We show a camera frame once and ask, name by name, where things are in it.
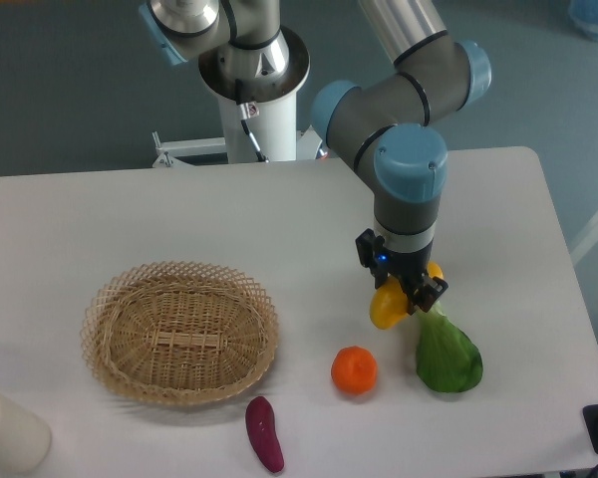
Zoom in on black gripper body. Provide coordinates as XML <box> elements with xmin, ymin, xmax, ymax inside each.
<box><xmin>355</xmin><ymin>228</ymin><xmax>435</xmax><ymax>282</ymax></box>

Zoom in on yellow mango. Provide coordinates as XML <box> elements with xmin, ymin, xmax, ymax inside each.
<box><xmin>369</xmin><ymin>275</ymin><xmax>449</xmax><ymax>330</ymax></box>

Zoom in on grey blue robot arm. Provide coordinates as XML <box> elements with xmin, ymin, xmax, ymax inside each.
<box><xmin>139</xmin><ymin>1</ymin><xmax>491</xmax><ymax>311</ymax></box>

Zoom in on woven wicker basket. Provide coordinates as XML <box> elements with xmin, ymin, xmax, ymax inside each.
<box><xmin>81</xmin><ymin>262</ymin><xmax>279</xmax><ymax>407</ymax></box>

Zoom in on green leafy cabbage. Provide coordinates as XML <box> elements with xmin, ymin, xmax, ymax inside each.
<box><xmin>416</xmin><ymin>302</ymin><xmax>483</xmax><ymax>393</ymax></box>

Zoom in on orange tangerine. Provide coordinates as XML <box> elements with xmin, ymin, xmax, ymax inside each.
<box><xmin>331</xmin><ymin>346</ymin><xmax>378</xmax><ymax>395</ymax></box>

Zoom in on purple sweet potato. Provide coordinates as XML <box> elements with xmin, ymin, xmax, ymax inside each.
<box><xmin>245</xmin><ymin>396</ymin><xmax>285</xmax><ymax>473</ymax></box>

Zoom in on blue object top right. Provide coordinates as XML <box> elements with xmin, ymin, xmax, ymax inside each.
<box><xmin>568</xmin><ymin>0</ymin><xmax>598</xmax><ymax>42</ymax></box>

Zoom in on cream cylindrical bottle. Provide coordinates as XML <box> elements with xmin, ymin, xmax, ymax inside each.
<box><xmin>0</xmin><ymin>393</ymin><xmax>52</xmax><ymax>474</ymax></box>

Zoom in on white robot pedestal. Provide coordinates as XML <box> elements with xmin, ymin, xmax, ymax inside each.
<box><xmin>151</xmin><ymin>27</ymin><xmax>330</xmax><ymax>169</ymax></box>

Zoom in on black cable on pedestal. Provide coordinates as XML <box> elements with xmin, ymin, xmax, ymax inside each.
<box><xmin>233</xmin><ymin>78</ymin><xmax>270</xmax><ymax>163</ymax></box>

